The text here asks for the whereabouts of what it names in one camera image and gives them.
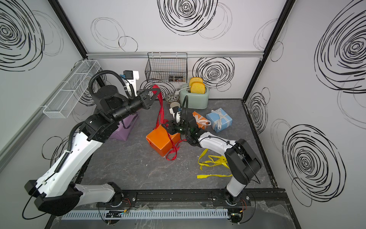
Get yellow sponge toast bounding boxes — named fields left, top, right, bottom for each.
left=189, top=77, right=203, bottom=86
left=190, top=82, right=206, bottom=94

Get orange box red ribbon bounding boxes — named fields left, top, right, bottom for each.
left=146, top=125, right=181, bottom=157

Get patterned ceramic bowl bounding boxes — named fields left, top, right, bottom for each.
left=165, top=94, right=179, bottom=104

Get small jar with beige lid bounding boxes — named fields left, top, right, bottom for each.
left=170, top=102, right=181, bottom=109

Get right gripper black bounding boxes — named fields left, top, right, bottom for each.
left=161, top=120, right=191, bottom=137

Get mint green toaster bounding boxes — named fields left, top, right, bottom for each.
left=179, top=84, right=210, bottom=109

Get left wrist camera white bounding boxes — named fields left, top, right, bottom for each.
left=120, top=70, right=140, bottom=96

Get white mesh wall shelf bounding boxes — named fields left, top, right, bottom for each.
left=43, top=60, right=100, bottom=119

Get black wire basket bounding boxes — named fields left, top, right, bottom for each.
left=145, top=52, right=188, bottom=83

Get yellow ribbon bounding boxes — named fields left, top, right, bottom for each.
left=196, top=149, right=233, bottom=179

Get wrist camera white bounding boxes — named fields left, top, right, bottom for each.
left=169, top=106, right=182, bottom=125
left=120, top=70, right=140, bottom=96

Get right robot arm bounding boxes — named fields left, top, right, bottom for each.
left=163, top=96, right=262, bottom=205

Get rear yellow sponge toast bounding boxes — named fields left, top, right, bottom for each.
left=189, top=77, right=203, bottom=86

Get white ribbon on orange box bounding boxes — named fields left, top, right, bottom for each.
left=194, top=115, right=211, bottom=129

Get spice jars in basket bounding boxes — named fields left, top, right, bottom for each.
left=168, top=75, right=185, bottom=83

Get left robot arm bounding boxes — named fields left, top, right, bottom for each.
left=24, top=70, right=161, bottom=216

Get grey slotted cable duct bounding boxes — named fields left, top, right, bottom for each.
left=61, top=209, right=229, bottom=220

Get white ribbon on blue box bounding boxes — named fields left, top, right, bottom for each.
left=211, top=108, right=232, bottom=132

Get front yellow sponge toast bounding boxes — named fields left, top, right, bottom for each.
left=190, top=82, right=206, bottom=94

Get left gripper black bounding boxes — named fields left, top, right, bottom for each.
left=112, top=88, right=160, bottom=126

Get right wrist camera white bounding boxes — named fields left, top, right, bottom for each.
left=169, top=106, right=182, bottom=125

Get blue gift box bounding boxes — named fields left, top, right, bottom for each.
left=206, top=108, right=233, bottom=133

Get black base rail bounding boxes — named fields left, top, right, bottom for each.
left=97, top=188, right=289, bottom=208

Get purple gift box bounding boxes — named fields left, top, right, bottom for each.
left=110, top=113, right=138, bottom=141

